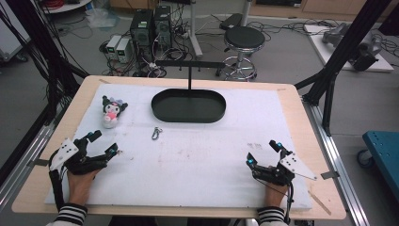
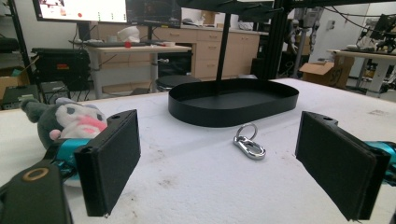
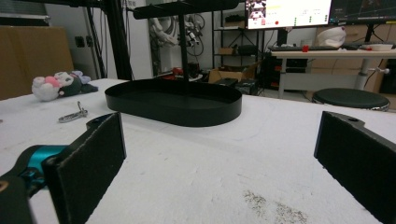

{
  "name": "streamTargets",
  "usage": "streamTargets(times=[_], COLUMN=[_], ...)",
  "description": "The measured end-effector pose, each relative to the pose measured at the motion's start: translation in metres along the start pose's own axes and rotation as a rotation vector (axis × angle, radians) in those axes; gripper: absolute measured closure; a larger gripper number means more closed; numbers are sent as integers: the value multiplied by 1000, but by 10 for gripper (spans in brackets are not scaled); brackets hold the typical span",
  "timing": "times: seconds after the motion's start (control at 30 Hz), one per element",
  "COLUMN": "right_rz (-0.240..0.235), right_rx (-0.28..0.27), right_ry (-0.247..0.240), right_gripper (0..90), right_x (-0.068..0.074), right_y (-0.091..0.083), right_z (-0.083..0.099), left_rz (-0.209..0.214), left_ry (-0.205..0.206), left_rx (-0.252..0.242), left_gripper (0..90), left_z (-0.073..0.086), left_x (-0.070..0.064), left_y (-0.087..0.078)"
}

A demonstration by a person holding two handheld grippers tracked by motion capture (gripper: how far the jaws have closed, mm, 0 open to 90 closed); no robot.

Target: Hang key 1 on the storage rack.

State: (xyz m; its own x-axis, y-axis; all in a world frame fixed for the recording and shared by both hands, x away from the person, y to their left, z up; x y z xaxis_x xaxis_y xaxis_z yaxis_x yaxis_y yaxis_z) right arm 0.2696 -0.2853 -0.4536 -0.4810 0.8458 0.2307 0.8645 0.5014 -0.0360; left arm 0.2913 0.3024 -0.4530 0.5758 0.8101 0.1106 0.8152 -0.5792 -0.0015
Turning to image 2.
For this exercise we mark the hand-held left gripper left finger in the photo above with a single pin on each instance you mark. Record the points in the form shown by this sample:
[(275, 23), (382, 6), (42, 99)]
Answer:
[(109, 161)]

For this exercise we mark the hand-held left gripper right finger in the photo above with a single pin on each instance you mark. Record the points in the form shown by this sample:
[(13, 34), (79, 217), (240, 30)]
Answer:
[(336, 165)]

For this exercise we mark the small grey-green object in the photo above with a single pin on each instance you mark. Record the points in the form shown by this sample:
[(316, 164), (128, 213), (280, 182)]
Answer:
[(73, 119)]

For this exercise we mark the black rack with oval tray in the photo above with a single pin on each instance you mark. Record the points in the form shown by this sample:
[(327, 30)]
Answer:
[(230, 107)]

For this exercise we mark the white foam mat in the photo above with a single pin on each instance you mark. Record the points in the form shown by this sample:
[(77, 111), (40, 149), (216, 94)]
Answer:
[(193, 186)]

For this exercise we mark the small black box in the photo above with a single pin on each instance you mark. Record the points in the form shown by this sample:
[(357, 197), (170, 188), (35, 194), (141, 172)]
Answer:
[(54, 90)]

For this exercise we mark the open cardboard box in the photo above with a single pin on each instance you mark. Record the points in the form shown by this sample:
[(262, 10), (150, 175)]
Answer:
[(327, 73)]

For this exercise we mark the black equipment case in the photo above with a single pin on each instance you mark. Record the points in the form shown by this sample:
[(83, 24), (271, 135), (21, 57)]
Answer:
[(59, 67)]

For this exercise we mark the black box with pale label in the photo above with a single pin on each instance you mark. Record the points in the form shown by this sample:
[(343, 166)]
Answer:
[(18, 96)]

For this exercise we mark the light wood desk white legs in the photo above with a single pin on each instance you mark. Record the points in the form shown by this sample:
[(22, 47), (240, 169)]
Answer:
[(124, 49)]

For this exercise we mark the white work table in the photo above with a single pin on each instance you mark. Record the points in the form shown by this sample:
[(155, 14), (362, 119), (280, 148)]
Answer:
[(373, 57)]

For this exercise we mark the black keyboard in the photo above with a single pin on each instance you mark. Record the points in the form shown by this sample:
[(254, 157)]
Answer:
[(106, 44)]

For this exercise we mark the red ball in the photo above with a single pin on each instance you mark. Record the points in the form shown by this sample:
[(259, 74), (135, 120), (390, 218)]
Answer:
[(127, 44)]

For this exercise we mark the brown cardboard box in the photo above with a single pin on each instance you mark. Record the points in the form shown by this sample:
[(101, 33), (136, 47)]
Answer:
[(9, 82)]

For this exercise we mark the white crumpled object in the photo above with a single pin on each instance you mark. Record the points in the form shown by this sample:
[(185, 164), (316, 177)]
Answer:
[(129, 34)]

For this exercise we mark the light wood cabinet row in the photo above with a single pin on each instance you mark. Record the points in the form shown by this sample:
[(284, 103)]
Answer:
[(208, 53)]

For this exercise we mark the monitor with white screen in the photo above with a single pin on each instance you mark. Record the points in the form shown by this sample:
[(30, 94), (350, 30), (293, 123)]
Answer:
[(81, 9)]

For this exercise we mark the monitor with dark screen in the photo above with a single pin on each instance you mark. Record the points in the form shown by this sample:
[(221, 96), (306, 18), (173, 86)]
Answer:
[(155, 12)]

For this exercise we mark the black metal frame post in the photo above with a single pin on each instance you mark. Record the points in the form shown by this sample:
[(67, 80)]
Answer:
[(275, 40)]

